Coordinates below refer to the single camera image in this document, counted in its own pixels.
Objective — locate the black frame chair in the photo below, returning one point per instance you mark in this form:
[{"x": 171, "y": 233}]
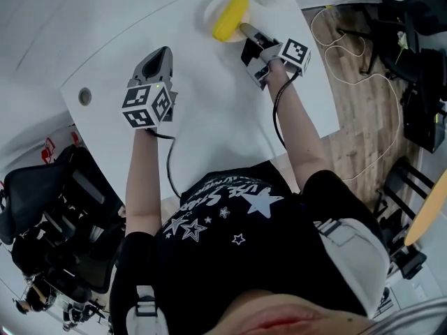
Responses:
[{"x": 401, "y": 183}]

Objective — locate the person's left forearm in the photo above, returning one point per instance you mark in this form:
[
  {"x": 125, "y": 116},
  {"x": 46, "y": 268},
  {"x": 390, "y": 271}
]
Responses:
[{"x": 143, "y": 187}]

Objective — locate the black box with green light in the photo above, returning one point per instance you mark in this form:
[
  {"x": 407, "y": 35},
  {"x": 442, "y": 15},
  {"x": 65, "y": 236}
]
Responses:
[{"x": 424, "y": 120}]

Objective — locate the black mesh office chair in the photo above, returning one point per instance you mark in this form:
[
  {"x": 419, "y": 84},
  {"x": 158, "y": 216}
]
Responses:
[
  {"x": 84, "y": 260},
  {"x": 38, "y": 194}
]

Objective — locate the yellow corn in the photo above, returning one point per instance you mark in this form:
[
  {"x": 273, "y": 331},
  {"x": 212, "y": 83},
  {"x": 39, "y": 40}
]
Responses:
[{"x": 230, "y": 17}]

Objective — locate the person's black star shirt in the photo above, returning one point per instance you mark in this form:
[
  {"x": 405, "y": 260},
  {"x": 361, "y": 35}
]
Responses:
[{"x": 244, "y": 264}]

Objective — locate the person's right forearm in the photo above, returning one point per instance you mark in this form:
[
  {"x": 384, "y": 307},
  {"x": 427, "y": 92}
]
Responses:
[{"x": 300, "y": 134}]

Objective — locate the white flower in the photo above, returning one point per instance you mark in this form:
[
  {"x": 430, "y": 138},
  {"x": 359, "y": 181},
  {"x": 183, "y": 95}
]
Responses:
[{"x": 402, "y": 42}]

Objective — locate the person's chin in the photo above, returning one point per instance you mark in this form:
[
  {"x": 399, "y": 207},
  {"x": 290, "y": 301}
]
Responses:
[{"x": 290, "y": 316}]

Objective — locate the grey table grommet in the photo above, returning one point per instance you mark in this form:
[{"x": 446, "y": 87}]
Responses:
[{"x": 84, "y": 96}]

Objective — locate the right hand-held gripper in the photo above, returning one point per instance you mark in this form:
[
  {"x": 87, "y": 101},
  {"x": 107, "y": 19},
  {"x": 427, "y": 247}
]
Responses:
[{"x": 295, "y": 52}]

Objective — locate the white round plate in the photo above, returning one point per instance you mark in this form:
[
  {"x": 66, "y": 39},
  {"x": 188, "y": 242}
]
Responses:
[{"x": 209, "y": 12}]

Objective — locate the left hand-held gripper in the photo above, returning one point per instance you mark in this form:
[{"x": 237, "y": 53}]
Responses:
[{"x": 143, "y": 106}]

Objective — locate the round wooden table edge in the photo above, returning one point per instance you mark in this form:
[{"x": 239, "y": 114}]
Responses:
[{"x": 427, "y": 208}]

